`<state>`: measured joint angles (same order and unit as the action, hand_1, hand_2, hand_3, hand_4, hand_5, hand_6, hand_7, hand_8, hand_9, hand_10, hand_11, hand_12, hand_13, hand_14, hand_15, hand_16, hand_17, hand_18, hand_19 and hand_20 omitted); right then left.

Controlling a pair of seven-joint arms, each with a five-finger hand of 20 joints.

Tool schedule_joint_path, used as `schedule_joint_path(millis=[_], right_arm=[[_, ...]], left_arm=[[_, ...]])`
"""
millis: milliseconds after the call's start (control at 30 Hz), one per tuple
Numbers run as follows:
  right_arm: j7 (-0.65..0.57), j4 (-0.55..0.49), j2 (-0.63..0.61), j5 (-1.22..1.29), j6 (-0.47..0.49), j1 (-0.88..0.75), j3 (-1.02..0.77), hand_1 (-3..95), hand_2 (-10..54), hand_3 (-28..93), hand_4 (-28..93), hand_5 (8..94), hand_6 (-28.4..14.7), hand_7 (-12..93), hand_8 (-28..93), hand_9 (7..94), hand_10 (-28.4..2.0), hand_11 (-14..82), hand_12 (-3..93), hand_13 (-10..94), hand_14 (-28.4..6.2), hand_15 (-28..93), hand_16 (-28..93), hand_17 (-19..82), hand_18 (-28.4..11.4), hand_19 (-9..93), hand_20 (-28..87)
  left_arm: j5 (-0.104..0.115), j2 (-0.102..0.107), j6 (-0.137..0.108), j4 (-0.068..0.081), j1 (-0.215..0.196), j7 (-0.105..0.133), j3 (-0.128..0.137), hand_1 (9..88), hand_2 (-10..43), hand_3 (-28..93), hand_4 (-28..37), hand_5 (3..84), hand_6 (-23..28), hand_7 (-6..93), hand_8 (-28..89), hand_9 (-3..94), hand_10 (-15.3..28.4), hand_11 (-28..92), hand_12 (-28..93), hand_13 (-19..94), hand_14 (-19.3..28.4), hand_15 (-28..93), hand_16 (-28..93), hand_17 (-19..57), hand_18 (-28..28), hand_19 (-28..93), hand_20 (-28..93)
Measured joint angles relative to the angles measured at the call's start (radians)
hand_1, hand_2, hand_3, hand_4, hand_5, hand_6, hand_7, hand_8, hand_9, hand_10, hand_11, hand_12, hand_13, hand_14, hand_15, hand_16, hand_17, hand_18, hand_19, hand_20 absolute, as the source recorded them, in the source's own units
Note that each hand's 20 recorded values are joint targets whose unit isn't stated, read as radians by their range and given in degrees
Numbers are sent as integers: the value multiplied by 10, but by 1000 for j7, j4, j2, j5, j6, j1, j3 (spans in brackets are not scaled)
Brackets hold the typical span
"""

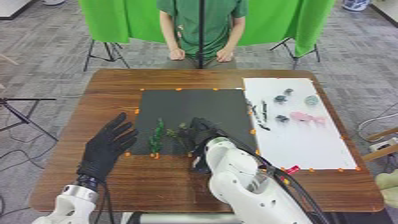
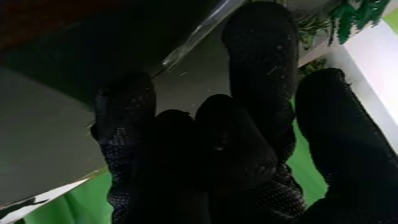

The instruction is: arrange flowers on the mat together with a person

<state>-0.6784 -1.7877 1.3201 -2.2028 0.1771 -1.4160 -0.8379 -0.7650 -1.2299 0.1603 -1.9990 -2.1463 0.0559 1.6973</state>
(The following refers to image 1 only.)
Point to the black tripod stand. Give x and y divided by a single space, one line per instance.
110 53
293 55

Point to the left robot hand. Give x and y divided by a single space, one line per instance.
105 146

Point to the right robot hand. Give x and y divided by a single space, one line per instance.
204 130

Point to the person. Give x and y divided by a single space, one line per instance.
215 30

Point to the blue and white vase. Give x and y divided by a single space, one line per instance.
355 4

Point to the black folding stand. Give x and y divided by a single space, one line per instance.
20 115

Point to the green sprig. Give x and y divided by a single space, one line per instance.
174 134
263 111
263 127
254 110
156 136

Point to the dark mat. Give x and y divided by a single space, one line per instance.
188 105

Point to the pink flower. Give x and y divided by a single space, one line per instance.
302 117

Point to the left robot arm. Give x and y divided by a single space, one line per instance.
73 203

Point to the blue flower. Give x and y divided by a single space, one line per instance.
283 118
279 99
288 91

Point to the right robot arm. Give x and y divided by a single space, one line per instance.
242 186

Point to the white sheet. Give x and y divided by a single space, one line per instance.
302 146

